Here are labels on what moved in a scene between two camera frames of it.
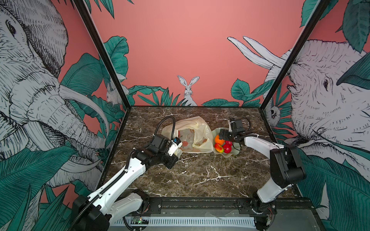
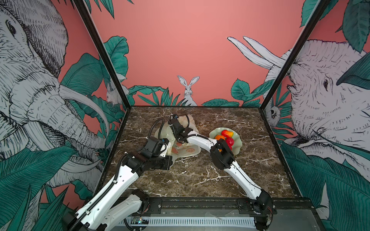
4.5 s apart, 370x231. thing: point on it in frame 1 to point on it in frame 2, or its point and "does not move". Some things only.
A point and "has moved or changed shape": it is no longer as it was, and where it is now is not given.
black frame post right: x=316 y=14 does not move
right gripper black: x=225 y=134 to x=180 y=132
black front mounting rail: x=222 y=206 does not move
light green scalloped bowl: x=236 y=147 does not move
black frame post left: x=87 y=18 does not move
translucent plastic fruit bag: x=195 y=135 has moved or changed shape
